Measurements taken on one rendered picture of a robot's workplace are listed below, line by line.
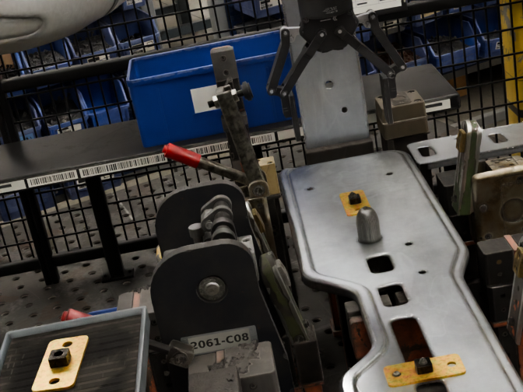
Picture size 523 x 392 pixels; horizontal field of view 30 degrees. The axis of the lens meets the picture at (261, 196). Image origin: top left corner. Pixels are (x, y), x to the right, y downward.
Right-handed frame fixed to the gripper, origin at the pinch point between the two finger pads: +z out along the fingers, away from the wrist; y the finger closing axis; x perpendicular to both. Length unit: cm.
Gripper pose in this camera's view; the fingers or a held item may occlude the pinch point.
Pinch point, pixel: (342, 122)
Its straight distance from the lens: 143.8
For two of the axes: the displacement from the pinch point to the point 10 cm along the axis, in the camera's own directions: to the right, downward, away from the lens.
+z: 1.7, 9.1, 3.9
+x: -0.7, -3.8, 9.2
